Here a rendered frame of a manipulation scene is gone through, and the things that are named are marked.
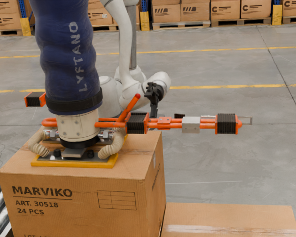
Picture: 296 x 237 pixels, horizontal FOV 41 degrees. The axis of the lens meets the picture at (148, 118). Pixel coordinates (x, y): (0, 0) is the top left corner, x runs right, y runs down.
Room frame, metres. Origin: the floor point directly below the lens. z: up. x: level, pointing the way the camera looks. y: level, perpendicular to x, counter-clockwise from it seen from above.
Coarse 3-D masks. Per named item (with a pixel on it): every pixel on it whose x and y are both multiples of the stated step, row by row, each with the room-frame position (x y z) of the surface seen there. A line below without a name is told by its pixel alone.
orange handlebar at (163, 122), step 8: (48, 120) 1.53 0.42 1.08; (112, 120) 1.48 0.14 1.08; (152, 120) 1.45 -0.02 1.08; (160, 120) 1.42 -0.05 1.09; (168, 120) 1.41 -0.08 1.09; (176, 120) 1.43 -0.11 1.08; (200, 120) 1.41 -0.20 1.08; (208, 120) 1.40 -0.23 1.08; (240, 120) 1.38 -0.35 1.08; (160, 128) 1.40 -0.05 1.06; (168, 128) 1.40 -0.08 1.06; (200, 128) 1.37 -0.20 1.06; (208, 128) 1.36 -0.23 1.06
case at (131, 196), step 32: (128, 160) 1.37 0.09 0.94; (160, 160) 1.55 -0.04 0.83; (32, 192) 1.33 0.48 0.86; (64, 192) 1.30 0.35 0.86; (96, 192) 1.27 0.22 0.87; (128, 192) 1.25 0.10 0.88; (160, 192) 1.50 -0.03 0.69; (32, 224) 1.34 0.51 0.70; (64, 224) 1.31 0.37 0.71; (96, 224) 1.28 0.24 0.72; (128, 224) 1.25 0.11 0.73; (160, 224) 1.45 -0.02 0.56
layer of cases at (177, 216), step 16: (176, 208) 1.57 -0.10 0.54; (192, 208) 1.56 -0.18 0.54; (208, 208) 1.55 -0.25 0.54; (224, 208) 1.54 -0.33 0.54; (240, 208) 1.53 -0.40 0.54; (256, 208) 1.52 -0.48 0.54; (272, 208) 1.51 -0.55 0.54; (288, 208) 1.50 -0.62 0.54; (176, 224) 1.45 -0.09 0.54; (192, 224) 1.44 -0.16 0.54; (208, 224) 1.44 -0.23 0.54; (224, 224) 1.43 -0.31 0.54; (240, 224) 1.42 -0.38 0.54; (256, 224) 1.41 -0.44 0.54; (272, 224) 1.40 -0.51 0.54; (288, 224) 1.39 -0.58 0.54
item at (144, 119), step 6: (132, 114) 1.49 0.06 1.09; (138, 114) 1.49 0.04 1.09; (144, 114) 1.48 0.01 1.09; (126, 120) 1.42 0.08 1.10; (132, 120) 1.43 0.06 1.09; (138, 120) 1.43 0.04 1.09; (144, 120) 1.40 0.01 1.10; (126, 126) 1.41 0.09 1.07; (132, 126) 1.41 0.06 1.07; (138, 126) 1.40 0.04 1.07; (144, 126) 1.40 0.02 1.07; (126, 132) 1.41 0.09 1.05; (132, 132) 1.40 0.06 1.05; (138, 132) 1.40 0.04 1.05
